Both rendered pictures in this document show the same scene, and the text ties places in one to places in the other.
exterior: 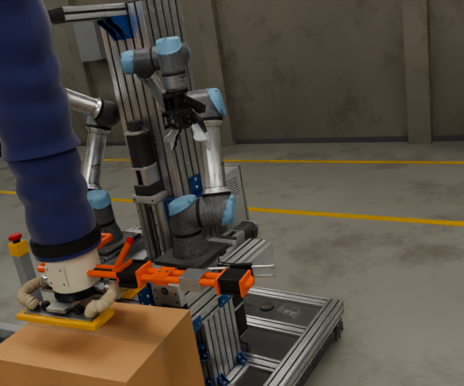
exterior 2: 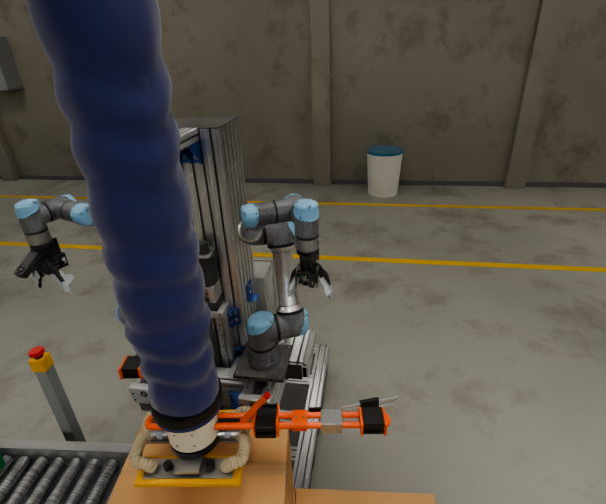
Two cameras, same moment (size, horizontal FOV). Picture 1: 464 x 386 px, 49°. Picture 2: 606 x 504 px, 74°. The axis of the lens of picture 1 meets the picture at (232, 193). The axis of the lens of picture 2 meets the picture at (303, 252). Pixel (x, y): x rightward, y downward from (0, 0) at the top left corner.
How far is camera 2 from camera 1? 0.93 m
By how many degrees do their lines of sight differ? 25
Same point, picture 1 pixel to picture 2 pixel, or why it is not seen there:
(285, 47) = (210, 98)
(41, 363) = not seen: outside the picture
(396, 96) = (304, 147)
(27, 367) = not seen: outside the picture
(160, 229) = (224, 338)
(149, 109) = (216, 230)
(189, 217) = (271, 335)
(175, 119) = (310, 278)
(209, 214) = (289, 330)
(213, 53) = not seen: hidden behind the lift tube
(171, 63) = (313, 229)
